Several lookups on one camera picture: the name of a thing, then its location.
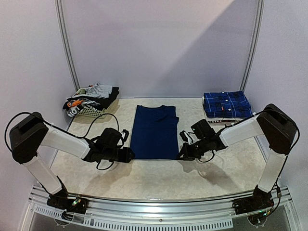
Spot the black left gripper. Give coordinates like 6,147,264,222
103,147,135,163

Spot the solid blue garment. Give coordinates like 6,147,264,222
130,105,179,160

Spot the blue plaid flannel shirt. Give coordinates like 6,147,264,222
203,91,252,118

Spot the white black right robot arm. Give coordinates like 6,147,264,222
177,103,299,210

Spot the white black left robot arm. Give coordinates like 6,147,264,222
4,112,135,209

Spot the cream perforated laundry basket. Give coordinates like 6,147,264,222
77,100,119,119

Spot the folded white cartoon t-shirt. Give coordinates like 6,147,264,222
203,117,249,121

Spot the folded red white shirt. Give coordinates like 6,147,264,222
208,119,239,125

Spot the black garment in basket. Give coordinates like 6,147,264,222
96,87,119,111

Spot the black white orange printed shirt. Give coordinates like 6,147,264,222
63,98,99,117

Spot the grey garment in basket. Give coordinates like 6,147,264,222
76,83,113,98

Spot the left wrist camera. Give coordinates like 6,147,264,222
95,128,129,148

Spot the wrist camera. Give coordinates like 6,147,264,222
95,128,129,148
180,119,215,144

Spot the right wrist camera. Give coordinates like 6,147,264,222
180,119,215,144

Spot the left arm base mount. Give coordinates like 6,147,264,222
47,180,89,214

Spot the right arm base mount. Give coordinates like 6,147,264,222
232,185,282,217

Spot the aluminium front rail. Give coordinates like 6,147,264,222
21,186,302,231

